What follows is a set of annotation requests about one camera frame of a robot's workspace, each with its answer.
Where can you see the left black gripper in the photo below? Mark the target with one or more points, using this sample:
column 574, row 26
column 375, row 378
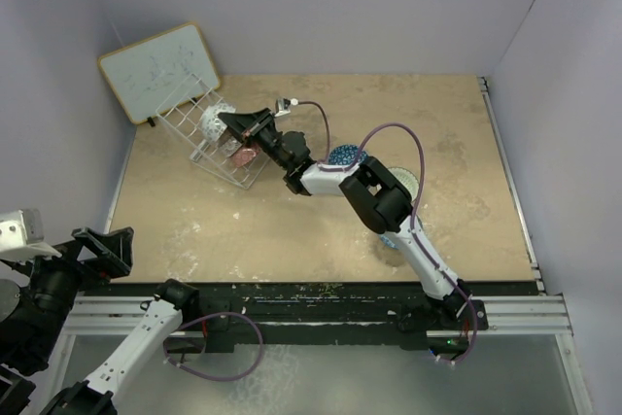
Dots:
column 112, row 251

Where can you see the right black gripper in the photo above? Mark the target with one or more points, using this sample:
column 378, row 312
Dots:
column 244, row 124

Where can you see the brown white patterned bowl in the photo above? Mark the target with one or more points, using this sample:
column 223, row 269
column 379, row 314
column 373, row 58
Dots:
column 229, row 147

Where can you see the grey black patterned bowl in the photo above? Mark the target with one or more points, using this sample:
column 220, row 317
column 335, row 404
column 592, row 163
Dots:
column 211, row 126

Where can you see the pink red patterned bowl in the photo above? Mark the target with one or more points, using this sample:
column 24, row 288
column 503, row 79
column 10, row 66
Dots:
column 243, row 156

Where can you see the dark blue triangle bowl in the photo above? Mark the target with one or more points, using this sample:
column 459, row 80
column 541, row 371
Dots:
column 344, row 155

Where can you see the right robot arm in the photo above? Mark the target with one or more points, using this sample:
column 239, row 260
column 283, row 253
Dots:
column 382, row 203

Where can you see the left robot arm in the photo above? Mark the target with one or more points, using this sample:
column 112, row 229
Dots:
column 42, row 321

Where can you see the green white patterned bowl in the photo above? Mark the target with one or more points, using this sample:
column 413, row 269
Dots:
column 407, row 179

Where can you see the blue white floral bowl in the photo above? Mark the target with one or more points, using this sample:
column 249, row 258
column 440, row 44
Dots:
column 388, row 242

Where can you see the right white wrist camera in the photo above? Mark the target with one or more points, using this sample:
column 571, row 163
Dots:
column 283, row 106

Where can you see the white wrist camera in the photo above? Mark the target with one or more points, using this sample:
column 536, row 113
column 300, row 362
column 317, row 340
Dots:
column 283, row 106
column 22, row 236

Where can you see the white wire dish rack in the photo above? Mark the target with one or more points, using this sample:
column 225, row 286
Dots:
column 180, row 113

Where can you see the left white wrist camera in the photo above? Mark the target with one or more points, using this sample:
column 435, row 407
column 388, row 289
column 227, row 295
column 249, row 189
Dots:
column 22, row 236

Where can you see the whiteboard with wooden frame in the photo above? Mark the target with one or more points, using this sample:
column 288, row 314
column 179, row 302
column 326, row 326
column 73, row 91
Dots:
column 161, row 72

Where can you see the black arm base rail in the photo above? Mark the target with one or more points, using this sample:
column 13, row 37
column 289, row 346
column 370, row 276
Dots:
column 354, row 313

